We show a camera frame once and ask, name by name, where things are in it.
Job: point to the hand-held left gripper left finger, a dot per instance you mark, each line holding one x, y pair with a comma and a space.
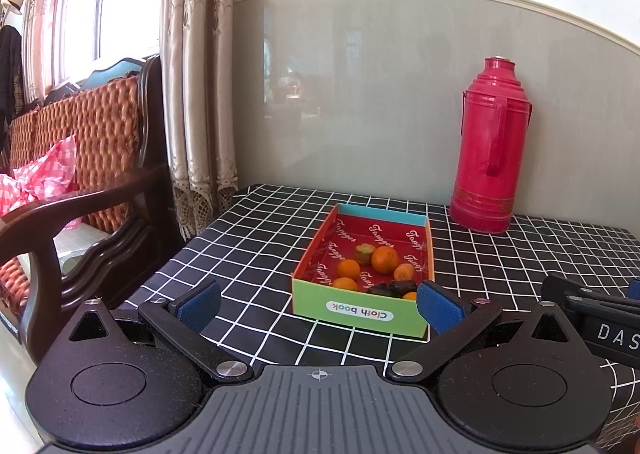
200, 304

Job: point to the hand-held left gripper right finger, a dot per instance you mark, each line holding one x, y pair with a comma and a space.
440, 306

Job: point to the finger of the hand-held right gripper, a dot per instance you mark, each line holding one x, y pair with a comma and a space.
585, 290
635, 290

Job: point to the small orange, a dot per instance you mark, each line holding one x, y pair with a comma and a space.
404, 273
345, 284
348, 268
410, 295

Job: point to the dark brown date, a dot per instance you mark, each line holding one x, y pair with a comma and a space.
387, 289

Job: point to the large orange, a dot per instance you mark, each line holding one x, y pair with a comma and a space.
385, 258

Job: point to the red cardboard box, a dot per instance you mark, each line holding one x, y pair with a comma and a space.
360, 304

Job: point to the black checkered tablecloth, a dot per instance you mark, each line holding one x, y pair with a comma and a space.
260, 254

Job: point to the red thermos flask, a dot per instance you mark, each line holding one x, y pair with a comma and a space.
487, 149

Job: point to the wooden sofa with orange cushion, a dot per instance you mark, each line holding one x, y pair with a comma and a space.
100, 144

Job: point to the pink checkered cloth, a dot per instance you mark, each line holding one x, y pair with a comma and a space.
40, 179

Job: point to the beige embroidered curtain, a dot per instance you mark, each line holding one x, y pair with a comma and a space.
200, 84

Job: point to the dark hanging coat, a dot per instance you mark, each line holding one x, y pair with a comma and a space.
9, 74

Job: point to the straw hat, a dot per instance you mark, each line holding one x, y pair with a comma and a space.
12, 1

